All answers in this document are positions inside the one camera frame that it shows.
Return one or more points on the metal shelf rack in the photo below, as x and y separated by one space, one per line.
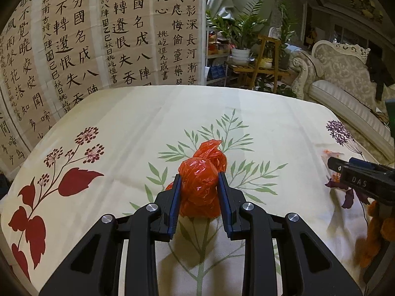
216 57

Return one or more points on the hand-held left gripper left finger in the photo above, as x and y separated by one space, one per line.
174 203

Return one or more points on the calligraphy paper sheet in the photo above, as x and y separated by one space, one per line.
126 37
176 37

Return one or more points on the gold chandelier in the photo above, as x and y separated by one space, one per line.
365 4

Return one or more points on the small green floor plant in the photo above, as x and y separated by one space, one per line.
284 92

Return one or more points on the black clothing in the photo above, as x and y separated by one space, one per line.
378 71

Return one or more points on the blue crate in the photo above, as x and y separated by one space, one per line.
216 73

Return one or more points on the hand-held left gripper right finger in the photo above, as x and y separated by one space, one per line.
225 203

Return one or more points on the potted plant in white pot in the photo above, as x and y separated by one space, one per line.
240 54

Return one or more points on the ornate cream sofa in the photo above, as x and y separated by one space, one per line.
339 95

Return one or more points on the clear wrapper with orange print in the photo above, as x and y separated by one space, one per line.
331 153

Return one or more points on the yellow flower pot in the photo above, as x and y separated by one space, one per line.
267 63

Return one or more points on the red-orange plastic bag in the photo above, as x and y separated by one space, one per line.
197 178

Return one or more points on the wooden stool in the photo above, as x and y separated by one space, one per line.
267 39

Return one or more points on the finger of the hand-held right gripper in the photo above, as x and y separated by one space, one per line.
361 162
336 164

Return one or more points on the low wooden plant bench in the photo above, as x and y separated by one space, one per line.
268 72

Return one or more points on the floral tablecloth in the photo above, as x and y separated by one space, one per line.
123 123

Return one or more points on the tall green plant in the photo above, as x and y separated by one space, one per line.
285 27

